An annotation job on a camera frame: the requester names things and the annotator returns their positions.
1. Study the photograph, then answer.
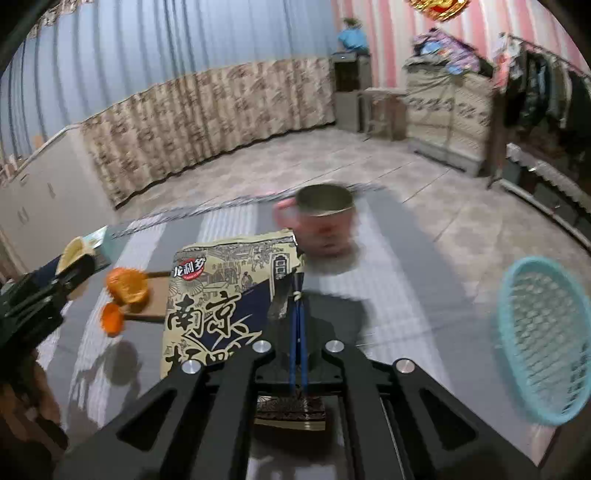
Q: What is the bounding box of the grey striped tablecloth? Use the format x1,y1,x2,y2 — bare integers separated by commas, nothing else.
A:
34,189,548,480

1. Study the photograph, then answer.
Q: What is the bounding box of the blue cloth bundle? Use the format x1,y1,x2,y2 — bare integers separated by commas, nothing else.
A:
337,26,371,54

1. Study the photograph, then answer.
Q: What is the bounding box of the small cream bowl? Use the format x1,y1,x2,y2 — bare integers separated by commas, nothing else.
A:
56,236,96,274

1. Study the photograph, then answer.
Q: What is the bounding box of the row of hanging clothes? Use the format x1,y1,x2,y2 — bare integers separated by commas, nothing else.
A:
502,48,591,155

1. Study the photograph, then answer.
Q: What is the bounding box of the printed snack packet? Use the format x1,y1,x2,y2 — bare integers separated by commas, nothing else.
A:
159,228,326,432

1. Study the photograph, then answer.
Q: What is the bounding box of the pink mug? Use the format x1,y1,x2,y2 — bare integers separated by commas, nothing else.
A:
271,183,357,260

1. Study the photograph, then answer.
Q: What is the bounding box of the cloth covered cabinet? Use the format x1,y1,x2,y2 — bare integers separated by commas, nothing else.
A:
404,68,494,179

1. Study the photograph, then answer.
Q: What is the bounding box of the white cabinet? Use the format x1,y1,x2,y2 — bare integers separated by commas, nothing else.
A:
0,124,117,280

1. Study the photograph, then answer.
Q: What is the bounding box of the teal plastic basket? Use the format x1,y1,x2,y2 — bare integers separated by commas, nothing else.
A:
495,257,591,427

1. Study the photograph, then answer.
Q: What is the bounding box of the pink hanging bag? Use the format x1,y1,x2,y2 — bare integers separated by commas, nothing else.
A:
491,37,514,90

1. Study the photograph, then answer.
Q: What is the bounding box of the blue and floral curtain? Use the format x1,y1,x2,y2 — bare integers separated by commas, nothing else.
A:
0,0,336,209

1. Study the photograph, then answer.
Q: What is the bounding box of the pile of clothes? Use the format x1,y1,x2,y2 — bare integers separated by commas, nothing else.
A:
412,28,496,78

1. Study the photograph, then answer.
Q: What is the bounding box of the metal clothes rack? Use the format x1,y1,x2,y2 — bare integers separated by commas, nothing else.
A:
486,32,591,191

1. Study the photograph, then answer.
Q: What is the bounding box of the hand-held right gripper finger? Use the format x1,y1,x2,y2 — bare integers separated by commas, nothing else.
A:
300,298,542,480
60,295,301,480

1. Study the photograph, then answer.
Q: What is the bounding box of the low shelf with lace cloth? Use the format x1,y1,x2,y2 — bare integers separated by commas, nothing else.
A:
499,142,591,254

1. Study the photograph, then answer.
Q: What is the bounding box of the person's left forearm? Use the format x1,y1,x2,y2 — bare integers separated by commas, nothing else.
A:
0,360,63,444

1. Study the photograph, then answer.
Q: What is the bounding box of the red heart wall decoration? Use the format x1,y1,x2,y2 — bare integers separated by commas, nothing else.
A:
405,0,472,23

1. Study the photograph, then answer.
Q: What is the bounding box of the teal tissue box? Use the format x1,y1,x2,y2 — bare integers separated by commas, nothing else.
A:
89,224,112,272

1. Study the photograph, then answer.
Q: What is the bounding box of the grey water dispenser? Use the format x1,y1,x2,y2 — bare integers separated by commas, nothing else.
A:
332,52,373,133

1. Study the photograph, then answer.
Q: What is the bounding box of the wooden board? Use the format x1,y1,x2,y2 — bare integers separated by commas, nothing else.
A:
121,271,171,325

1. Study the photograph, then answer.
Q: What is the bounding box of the small stool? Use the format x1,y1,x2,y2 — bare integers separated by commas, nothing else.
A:
362,88,408,142

